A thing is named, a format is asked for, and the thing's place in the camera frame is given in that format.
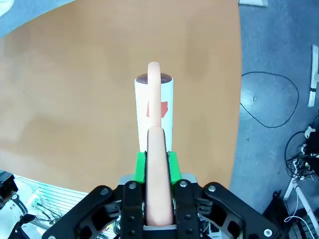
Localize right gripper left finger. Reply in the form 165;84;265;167
42;151;147;239

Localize white wire dish rack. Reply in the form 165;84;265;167
12;174;93;220

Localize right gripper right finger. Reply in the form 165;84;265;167
167;151;280;239

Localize white tube stand leg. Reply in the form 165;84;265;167
283;174;319;226

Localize black floor case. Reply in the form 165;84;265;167
261;190;319;239

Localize black electronics box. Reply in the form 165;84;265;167
302;125;319;175

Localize white flat floor piece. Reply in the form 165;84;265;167
238;0;269;7

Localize black floor cable loop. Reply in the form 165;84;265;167
240;71;300;129

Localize thin white cable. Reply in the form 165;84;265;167
284;193;311;224

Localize white frame bar black band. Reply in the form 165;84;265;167
308;44;319;108

